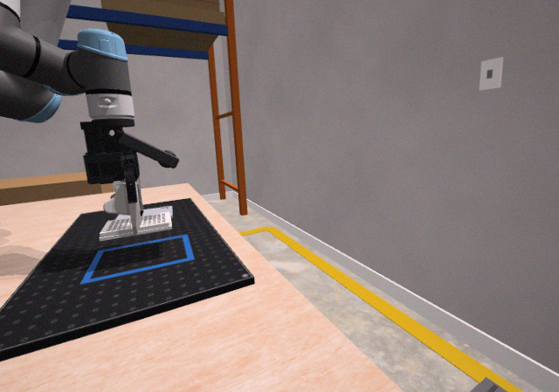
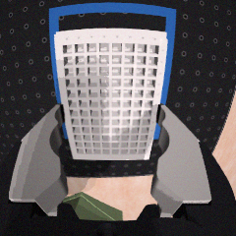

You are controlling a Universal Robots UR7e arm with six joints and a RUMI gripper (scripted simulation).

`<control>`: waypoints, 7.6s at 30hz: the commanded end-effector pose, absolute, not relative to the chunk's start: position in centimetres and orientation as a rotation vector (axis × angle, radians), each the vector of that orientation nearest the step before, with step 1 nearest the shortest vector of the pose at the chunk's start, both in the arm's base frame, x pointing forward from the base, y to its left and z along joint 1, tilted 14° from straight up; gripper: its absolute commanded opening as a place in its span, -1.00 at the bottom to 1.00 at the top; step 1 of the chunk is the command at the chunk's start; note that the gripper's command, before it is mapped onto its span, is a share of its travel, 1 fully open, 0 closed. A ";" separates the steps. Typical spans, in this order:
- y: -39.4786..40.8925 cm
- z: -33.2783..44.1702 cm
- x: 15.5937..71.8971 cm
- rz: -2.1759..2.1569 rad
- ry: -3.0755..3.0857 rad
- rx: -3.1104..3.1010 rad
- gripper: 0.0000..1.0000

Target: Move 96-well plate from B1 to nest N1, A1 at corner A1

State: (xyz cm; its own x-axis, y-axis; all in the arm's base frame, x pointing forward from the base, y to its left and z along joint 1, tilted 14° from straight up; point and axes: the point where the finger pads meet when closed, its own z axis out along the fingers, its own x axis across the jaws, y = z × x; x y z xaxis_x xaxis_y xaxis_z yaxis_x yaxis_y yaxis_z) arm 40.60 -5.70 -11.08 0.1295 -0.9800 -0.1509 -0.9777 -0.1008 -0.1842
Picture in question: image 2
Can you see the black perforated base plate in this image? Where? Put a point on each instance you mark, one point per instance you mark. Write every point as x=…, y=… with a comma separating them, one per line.
x=202, y=81

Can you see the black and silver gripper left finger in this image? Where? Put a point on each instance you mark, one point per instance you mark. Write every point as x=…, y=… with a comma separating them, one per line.
x=32, y=179

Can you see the white well plate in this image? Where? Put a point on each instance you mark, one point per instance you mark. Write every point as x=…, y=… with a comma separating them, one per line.
x=106, y=122

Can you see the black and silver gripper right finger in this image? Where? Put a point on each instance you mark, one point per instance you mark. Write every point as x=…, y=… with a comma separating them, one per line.
x=188, y=183

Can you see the blue tape outline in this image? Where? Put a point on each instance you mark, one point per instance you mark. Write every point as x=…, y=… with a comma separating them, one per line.
x=170, y=14

